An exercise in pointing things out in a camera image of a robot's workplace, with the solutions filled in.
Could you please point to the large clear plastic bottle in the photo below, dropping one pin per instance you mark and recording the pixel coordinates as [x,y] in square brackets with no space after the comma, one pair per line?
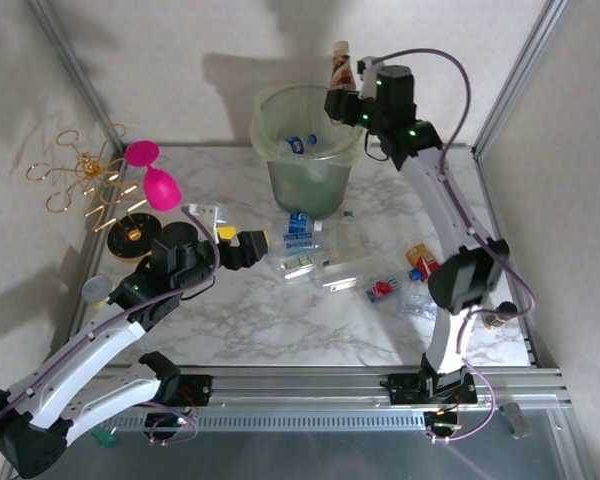
[355,275]

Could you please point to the green translucent bin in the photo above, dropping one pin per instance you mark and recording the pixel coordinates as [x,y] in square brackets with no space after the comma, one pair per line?
[305,190]

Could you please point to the blue-white label bottle blue cap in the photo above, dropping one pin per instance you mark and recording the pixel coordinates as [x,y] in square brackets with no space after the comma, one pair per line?
[297,241]

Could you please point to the grey metal base plate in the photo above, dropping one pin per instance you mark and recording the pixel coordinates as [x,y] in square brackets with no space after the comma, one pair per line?
[300,460]

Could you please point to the red-blue label bottle blue cap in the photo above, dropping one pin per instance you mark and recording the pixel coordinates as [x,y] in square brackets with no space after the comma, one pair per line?
[382,290]

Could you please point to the red and yellow bottle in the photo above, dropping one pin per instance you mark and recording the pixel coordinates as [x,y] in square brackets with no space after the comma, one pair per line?
[422,257]

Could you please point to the grey metal foot bracket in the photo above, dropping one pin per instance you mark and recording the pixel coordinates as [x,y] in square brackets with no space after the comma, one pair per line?
[515,422]

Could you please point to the yellow tin can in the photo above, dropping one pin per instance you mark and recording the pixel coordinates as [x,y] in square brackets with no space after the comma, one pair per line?
[96,289]

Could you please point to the aluminium frame post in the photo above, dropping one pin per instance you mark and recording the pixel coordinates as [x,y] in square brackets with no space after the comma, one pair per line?
[521,70]
[77,70]

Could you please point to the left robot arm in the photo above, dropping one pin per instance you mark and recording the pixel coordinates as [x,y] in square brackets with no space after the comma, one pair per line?
[80,360]

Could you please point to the clear bottle green-white label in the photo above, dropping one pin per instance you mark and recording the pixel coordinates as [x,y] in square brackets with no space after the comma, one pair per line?
[300,262]

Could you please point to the blue label bottle white cap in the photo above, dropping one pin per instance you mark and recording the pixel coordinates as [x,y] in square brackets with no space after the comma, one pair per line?
[299,221]

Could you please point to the small green clip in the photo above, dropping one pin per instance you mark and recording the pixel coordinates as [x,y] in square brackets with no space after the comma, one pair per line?
[106,440]

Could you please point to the small brown jar black lid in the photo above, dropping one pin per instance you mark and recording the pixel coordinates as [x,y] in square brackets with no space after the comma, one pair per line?
[497,321]

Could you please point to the clear bottle green cap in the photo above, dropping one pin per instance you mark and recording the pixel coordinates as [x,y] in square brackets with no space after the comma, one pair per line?
[352,235]

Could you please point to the bluish clear water bottle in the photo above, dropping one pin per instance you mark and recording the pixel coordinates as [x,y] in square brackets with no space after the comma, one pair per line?
[415,306]

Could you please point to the aluminium table edge rail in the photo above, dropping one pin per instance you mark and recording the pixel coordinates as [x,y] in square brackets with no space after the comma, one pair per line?
[96,262]

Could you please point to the pink plastic goblet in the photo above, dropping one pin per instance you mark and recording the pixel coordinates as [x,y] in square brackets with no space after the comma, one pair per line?
[155,185]

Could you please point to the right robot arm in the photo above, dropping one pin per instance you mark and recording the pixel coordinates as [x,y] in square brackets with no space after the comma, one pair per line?
[435,200]

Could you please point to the brown coffee drink bottle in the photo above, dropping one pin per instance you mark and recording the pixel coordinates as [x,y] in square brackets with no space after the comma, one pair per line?
[342,72]

